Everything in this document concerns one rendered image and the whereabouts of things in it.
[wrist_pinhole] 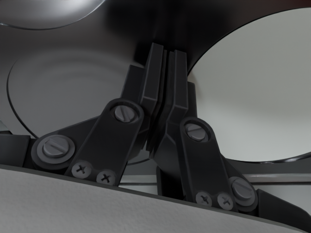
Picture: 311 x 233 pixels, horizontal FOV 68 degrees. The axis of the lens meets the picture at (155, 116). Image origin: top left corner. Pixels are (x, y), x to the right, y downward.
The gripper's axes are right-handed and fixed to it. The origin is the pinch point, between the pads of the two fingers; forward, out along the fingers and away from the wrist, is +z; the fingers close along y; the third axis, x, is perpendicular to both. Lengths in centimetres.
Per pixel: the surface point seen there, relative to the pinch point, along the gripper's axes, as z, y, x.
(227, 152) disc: 1.9, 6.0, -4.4
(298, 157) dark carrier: 2.0, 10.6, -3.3
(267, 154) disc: 1.9, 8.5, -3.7
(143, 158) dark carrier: 2.1, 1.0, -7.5
